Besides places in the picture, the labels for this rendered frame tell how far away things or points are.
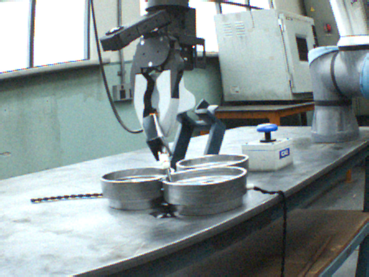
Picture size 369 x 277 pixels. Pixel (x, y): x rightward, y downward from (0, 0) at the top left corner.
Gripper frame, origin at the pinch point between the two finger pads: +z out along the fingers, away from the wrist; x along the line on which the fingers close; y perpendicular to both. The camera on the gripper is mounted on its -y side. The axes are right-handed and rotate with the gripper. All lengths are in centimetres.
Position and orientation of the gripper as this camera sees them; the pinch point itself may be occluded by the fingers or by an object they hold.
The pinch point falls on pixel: (153, 127)
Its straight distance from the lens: 70.5
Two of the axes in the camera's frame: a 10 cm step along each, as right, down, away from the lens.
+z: 0.0, 10.0, 0.2
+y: 6.8, -0.1, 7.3
